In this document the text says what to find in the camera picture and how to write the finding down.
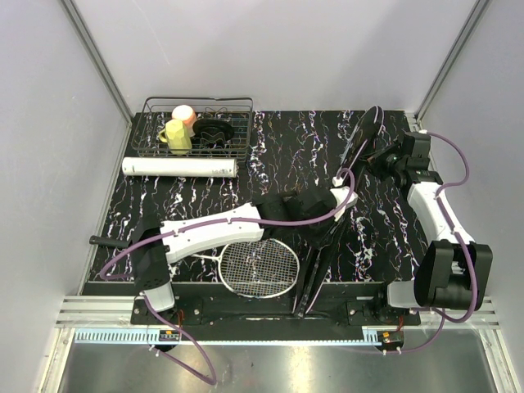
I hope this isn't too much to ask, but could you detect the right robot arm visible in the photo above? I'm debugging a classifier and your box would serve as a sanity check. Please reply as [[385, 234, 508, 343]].
[[365, 130, 493, 325]]

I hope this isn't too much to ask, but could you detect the pink cup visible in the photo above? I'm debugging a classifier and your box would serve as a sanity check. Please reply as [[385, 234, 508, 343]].
[[171, 105, 197, 138]]

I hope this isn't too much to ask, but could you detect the marble pattern table mat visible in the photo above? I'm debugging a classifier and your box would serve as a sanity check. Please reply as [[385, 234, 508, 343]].
[[101, 111, 427, 282]]

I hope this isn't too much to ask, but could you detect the wire dish rack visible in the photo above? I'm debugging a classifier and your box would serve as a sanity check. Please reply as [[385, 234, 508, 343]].
[[130, 97, 254, 162]]

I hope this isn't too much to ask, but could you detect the black racket bag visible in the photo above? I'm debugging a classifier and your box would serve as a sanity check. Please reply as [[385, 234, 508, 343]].
[[293, 106, 384, 318]]

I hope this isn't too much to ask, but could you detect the badminton racket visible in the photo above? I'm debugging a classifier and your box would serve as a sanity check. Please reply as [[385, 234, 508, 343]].
[[100, 231, 300, 310]]

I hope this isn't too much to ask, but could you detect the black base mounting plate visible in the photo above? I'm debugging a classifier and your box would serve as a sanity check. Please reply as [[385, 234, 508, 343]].
[[129, 280, 422, 341]]

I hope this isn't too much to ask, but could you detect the black bowl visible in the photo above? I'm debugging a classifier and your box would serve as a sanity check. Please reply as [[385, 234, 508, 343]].
[[193, 119, 234, 148]]

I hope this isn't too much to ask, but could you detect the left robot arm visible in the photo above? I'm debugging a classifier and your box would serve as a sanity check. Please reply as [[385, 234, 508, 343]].
[[131, 187, 357, 324]]

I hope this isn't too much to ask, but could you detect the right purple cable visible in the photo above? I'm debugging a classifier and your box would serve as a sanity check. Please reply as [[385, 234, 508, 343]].
[[419, 129, 480, 355]]

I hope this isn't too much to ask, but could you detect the white shuttlecock tube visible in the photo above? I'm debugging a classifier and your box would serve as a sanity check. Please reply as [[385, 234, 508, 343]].
[[121, 157, 237, 178]]

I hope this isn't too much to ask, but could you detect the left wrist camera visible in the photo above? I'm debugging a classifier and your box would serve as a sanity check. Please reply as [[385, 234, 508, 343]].
[[330, 176, 358, 222]]

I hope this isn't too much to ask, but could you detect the yellow-green mug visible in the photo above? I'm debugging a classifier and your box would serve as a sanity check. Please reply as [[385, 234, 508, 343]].
[[158, 120, 192, 156]]

